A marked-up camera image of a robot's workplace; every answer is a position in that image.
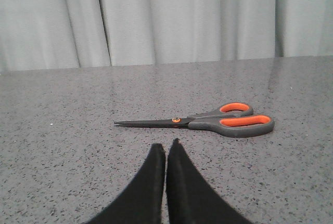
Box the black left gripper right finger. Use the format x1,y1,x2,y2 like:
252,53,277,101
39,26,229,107
166,138,250,223

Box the grey orange handled scissors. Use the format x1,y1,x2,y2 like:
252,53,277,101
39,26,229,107
115,102,275,138

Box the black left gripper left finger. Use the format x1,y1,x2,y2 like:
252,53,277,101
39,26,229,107
88,143,165,223

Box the pale grey curtain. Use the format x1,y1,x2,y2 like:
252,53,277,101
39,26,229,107
1,0,332,72

